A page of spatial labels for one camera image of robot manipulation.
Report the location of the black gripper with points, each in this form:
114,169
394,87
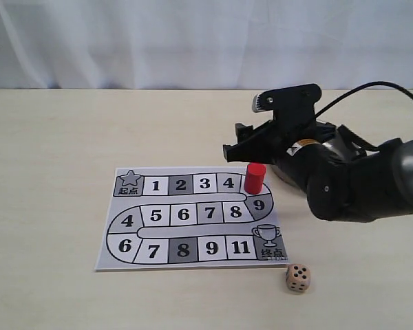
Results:
257,145

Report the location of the red cylinder game piece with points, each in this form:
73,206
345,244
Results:
254,178

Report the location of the white curtain backdrop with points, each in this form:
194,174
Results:
204,44

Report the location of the wooden die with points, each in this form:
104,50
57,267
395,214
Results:
298,277

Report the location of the paper number game board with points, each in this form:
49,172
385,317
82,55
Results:
189,217

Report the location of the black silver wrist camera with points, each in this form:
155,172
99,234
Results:
292,107

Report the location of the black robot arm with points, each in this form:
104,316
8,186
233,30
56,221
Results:
361,189

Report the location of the stainless steel round bowl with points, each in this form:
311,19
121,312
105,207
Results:
284,175

